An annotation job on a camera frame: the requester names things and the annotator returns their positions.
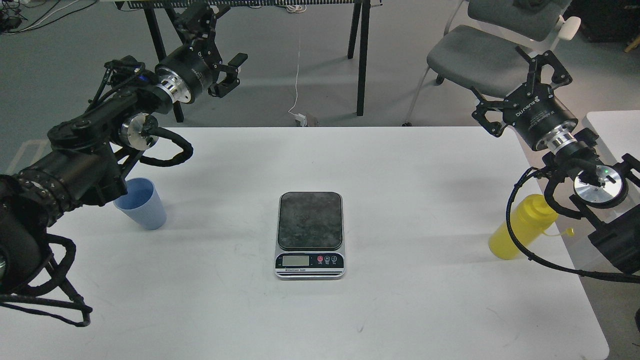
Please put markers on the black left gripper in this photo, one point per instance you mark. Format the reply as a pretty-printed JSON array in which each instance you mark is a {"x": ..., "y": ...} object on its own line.
[{"x": 194, "y": 68}]

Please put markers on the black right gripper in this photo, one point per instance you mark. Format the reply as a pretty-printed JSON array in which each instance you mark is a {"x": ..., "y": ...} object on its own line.
[{"x": 537, "y": 117}]

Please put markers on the yellow squeeze bottle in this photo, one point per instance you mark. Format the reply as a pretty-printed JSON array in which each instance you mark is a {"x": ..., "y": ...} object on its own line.
[{"x": 529, "y": 221}]

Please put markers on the blue plastic cup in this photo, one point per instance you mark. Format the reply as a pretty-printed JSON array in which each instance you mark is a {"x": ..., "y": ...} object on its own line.
[{"x": 142, "y": 203}]

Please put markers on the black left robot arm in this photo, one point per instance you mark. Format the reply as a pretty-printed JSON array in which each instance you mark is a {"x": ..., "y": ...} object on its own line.
[{"x": 92, "y": 154}]

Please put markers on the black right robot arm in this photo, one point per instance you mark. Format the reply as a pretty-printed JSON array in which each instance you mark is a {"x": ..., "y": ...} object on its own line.
[{"x": 577, "y": 180}]

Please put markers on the digital kitchen scale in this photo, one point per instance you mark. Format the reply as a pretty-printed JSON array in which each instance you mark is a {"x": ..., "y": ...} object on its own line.
[{"x": 310, "y": 237}]

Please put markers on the grey office chair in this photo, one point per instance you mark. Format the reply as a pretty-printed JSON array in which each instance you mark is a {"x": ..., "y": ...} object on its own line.
[{"x": 473, "y": 58}]

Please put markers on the white side table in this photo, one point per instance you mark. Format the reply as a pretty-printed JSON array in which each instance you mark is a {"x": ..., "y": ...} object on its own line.
[{"x": 619, "y": 134}]

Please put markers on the white power adapter on floor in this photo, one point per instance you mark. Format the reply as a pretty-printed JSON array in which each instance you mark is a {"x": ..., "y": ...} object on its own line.
[{"x": 305, "y": 120}]

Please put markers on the black-legged background table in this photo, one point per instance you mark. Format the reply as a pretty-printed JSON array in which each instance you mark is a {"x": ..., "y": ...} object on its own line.
[{"x": 241, "y": 29}]

